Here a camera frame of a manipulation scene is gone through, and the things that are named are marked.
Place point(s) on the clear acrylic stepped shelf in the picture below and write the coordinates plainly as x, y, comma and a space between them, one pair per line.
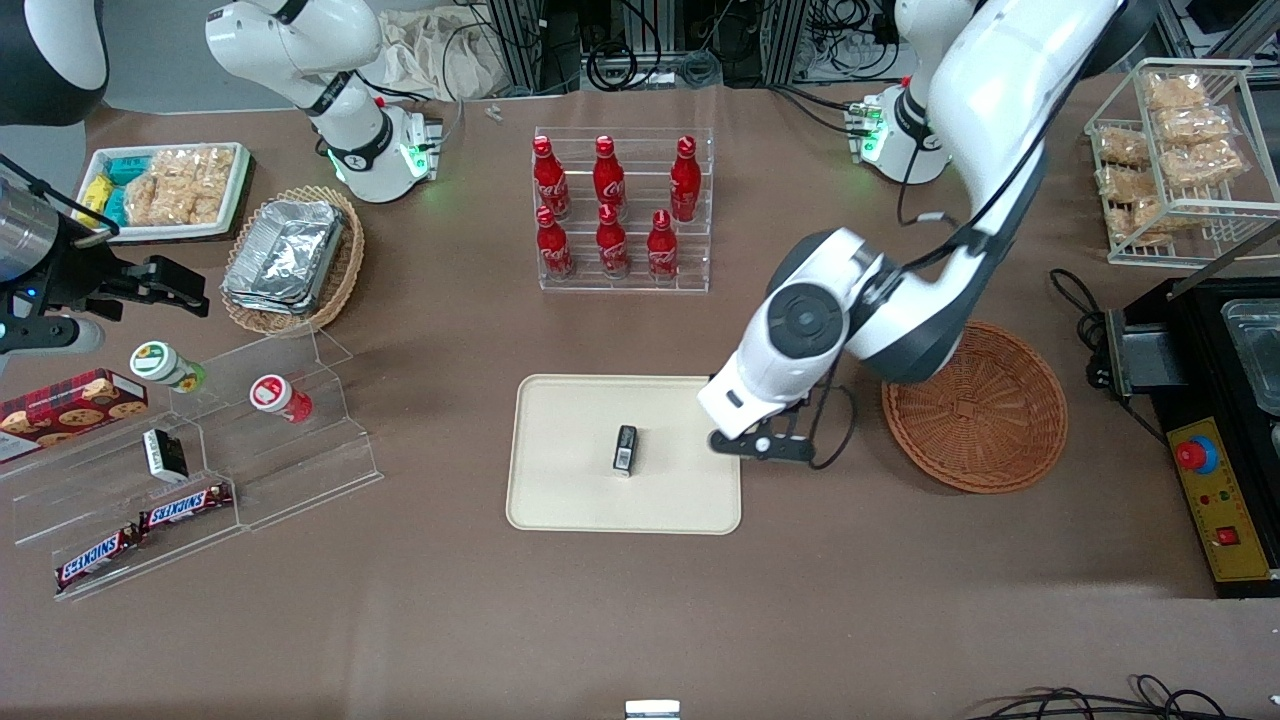
290, 470

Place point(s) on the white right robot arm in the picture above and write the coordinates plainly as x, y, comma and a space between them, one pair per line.
300, 40

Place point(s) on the red emergency stop button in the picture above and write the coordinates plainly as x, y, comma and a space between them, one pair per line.
1192, 455

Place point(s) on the green lid snack cup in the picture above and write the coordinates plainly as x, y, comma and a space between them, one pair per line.
165, 365

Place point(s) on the Snickers chocolate bar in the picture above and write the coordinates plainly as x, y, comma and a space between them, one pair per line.
95, 558
185, 507

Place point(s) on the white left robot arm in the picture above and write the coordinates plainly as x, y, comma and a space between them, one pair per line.
1000, 70

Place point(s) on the clear bag of crackers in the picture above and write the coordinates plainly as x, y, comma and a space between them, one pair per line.
200, 180
145, 200

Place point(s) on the cream plastic serving tray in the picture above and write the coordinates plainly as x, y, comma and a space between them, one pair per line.
580, 500

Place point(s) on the teal snack packet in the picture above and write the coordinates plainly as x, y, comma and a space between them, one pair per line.
115, 208
127, 168

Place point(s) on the black and white small box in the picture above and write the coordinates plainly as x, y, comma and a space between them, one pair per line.
165, 455

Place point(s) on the beige cloth bag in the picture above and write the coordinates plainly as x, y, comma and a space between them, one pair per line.
440, 55

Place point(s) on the yellow emergency stop panel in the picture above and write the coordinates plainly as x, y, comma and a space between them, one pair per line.
1225, 500

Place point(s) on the metal pan in appliance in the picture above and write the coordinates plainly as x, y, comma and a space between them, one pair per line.
1255, 350

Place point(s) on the stacked foil containers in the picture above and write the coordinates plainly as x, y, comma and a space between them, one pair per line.
285, 255

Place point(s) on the bagged rice cracker snack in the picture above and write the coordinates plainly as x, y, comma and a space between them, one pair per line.
1135, 220
1122, 182
1175, 92
1195, 125
1205, 162
1122, 147

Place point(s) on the aluminium frame post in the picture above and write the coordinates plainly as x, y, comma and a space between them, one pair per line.
787, 40
515, 45

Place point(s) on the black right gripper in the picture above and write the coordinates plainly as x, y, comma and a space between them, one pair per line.
78, 272

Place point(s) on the red lid snack cup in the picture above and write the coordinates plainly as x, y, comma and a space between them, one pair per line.
278, 396

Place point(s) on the clear acrylic bottle rack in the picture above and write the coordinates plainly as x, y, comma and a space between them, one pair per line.
690, 270

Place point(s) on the red cola bottle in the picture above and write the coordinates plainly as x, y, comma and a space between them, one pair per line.
611, 245
685, 180
553, 248
662, 250
550, 180
607, 175

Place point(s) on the yellow snack packet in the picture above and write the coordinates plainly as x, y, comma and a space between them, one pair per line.
93, 195

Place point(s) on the oval tan wicker basket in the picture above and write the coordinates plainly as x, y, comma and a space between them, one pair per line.
340, 270

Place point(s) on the red cookie box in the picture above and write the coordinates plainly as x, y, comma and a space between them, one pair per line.
70, 410

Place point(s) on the black table appliance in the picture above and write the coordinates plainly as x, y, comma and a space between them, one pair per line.
1210, 400

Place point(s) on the white rectangular snack tray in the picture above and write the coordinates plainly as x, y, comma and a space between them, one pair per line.
165, 232

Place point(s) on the round brown wicker basket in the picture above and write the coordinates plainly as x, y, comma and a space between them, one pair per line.
975, 420

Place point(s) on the white and black edge device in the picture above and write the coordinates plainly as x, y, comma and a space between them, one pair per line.
652, 710

